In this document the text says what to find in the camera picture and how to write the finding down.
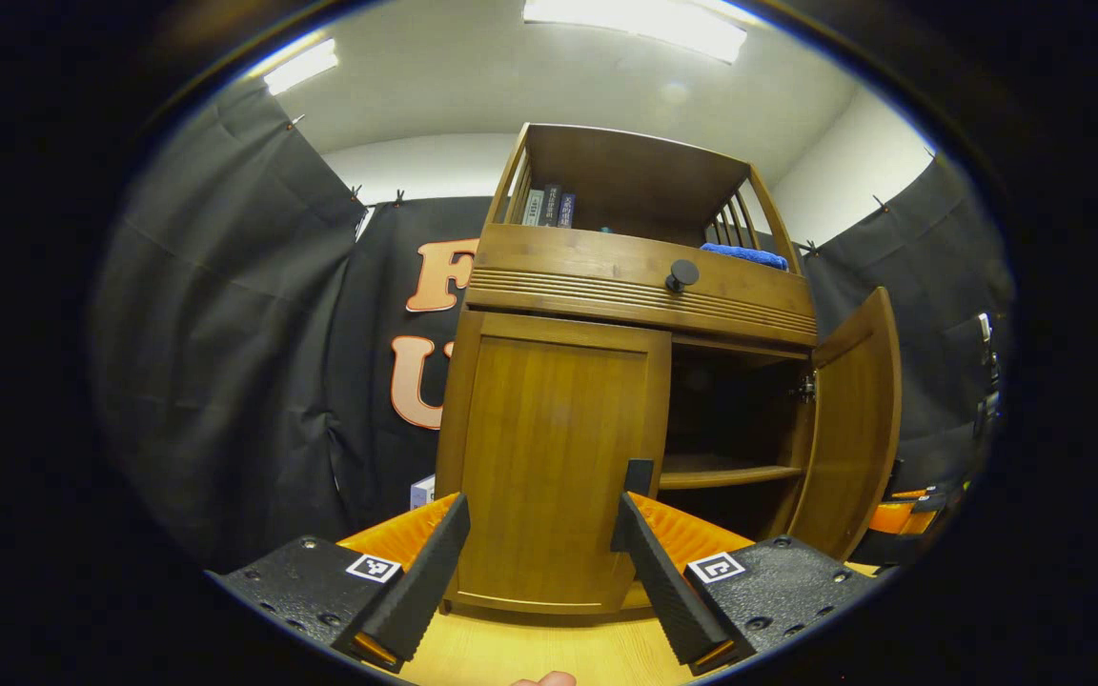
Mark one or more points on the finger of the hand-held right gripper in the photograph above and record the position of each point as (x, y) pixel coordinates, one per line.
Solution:
(897, 516)

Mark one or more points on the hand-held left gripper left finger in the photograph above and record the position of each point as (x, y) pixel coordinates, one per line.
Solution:
(425, 591)

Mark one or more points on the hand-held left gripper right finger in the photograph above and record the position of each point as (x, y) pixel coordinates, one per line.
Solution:
(663, 595)

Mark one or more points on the wooden cabinet door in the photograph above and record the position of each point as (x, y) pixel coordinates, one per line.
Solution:
(849, 429)
(549, 457)

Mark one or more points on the wooden double-door shoe cabinet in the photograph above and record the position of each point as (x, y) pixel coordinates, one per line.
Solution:
(559, 262)

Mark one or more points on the wooden inner cabinet shelf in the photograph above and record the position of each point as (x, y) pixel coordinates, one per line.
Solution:
(721, 472)

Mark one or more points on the metal right door hinge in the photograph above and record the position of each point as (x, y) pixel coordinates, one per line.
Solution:
(805, 387)

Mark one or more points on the wooden ribbed cabinet drawer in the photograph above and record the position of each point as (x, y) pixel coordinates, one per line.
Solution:
(587, 272)

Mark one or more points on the small white box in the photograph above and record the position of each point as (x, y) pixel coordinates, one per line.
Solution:
(422, 493)

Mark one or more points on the blue folded towel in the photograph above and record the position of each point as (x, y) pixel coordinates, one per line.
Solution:
(744, 255)

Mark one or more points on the black round drawer knob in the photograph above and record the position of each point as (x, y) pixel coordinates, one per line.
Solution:
(682, 275)

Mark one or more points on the black backdrop cloth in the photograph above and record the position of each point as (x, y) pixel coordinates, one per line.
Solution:
(215, 333)

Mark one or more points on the blue book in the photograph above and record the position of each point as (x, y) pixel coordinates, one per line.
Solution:
(566, 211)

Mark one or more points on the light grey book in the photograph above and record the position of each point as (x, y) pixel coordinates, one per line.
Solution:
(533, 208)

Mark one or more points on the small ceiling light panel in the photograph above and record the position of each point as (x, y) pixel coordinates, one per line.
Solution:
(301, 67)

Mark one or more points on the large ceiling light panel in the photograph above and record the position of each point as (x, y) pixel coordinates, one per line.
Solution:
(635, 24)

